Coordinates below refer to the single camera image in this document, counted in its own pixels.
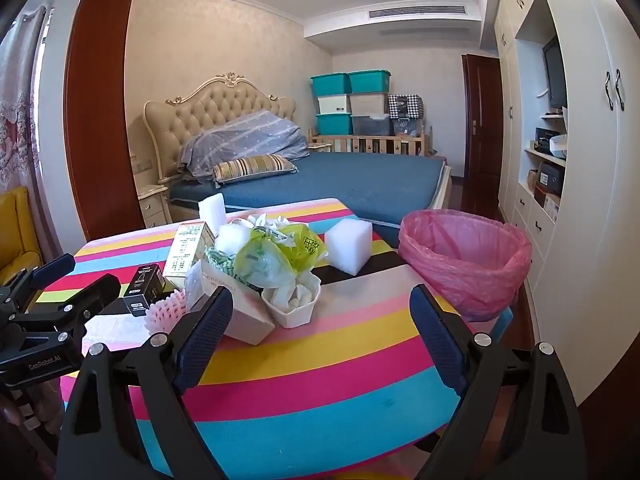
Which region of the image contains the white cardboard food box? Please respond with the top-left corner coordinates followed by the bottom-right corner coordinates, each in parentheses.
top-left (186, 259), bottom-right (276, 346)

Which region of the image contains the striped pillow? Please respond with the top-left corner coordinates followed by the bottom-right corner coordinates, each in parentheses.
top-left (212, 154), bottom-right (299, 184)

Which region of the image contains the tall white foam block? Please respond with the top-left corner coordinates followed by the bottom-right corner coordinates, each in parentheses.
top-left (214, 221), bottom-right (251, 256)

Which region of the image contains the ceiling air conditioner vent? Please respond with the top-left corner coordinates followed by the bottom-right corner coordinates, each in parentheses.
top-left (368, 5), bottom-right (467, 20)

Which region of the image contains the teal plastic storage box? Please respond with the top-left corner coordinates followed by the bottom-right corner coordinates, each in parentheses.
top-left (315, 112), bottom-right (353, 136)
top-left (311, 73), bottom-right (351, 97)
top-left (347, 70), bottom-right (393, 95)

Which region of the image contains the yellow chair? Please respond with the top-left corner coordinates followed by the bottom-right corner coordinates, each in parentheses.
top-left (0, 186), bottom-right (43, 281)

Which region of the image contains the brown wooden door frame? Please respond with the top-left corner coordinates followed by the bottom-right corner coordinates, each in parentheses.
top-left (63, 0), bottom-right (146, 256)

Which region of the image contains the waste bin with pink bag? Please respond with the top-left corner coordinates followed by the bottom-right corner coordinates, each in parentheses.
top-left (398, 209), bottom-right (533, 322)

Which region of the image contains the pink lace curtain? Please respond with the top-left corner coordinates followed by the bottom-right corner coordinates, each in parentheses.
top-left (0, 5), bottom-right (56, 261)

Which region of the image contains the blue bed mattress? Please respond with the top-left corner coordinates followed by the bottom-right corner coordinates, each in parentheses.
top-left (167, 152), bottom-right (451, 226)

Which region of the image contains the dark brown room door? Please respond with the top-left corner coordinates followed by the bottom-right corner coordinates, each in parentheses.
top-left (461, 54), bottom-right (501, 178)

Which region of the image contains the small black box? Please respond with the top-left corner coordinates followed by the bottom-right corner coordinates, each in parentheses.
top-left (122, 262), bottom-right (166, 317)

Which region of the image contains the green striped paper scrap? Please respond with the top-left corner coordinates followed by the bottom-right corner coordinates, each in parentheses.
top-left (202, 245), bottom-right (236, 276)

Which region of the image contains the green plastic bag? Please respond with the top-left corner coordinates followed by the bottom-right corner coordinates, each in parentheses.
top-left (234, 224), bottom-right (328, 292)

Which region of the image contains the black white checkered bag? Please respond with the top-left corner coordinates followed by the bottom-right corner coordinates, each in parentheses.
top-left (388, 94), bottom-right (425, 120)

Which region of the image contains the colourful striped tablecloth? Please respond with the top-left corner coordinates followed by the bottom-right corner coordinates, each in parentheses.
top-left (60, 199), bottom-right (501, 480)

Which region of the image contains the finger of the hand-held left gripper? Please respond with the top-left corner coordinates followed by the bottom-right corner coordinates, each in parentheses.
top-left (0, 254), bottom-right (77, 311)
top-left (10, 274), bottom-right (122, 346)

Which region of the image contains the cream plastic storage box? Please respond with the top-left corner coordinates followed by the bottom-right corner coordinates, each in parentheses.
top-left (317, 94), bottom-right (352, 115)

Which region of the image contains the white built-in wardrobe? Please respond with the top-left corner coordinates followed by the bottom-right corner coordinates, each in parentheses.
top-left (492, 0), bottom-right (640, 406)

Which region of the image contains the beige medicine box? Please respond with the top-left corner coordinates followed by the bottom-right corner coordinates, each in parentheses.
top-left (162, 221), bottom-right (217, 291)

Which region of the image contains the pink foam fruit net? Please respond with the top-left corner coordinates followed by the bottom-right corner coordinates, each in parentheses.
top-left (145, 290), bottom-right (193, 333)

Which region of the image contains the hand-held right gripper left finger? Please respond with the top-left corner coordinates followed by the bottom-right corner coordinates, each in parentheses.
top-left (60, 285), bottom-right (236, 480)

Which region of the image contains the clear plastic storage box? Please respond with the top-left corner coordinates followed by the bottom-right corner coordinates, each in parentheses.
top-left (351, 114), bottom-right (391, 137)

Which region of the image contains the white paper cup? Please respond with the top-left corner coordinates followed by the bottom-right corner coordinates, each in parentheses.
top-left (261, 272), bottom-right (322, 329)

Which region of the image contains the grey plastic storage box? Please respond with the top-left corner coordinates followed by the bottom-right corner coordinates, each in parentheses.
top-left (349, 92), bottom-right (390, 116)

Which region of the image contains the grey blue pillow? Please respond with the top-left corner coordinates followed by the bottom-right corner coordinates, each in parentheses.
top-left (179, 110), bottom-right (310, 183)

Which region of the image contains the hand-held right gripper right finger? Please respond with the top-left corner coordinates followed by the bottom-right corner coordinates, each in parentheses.
top-left (409, 284), bottom-right (588, 480)

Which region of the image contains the white plastic bag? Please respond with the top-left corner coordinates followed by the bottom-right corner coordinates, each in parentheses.
top-left (229, 212), bottom-right (291, 246)

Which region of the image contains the black television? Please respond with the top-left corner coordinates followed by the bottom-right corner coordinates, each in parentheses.
top-left (542, 36), bottom-right (568, 110)

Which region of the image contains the cream nightstand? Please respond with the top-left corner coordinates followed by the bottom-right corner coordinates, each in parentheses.
top-left (136, 184), bottom-right (176, 228)

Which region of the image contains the wooden crib rail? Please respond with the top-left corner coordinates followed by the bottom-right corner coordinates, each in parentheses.
top-left (307, 129), bottom-right (433, 157)

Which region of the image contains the beige tufted bed headboard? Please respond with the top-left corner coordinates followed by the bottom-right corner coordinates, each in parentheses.
top-left (144, 72), bottom-right (297, 186)

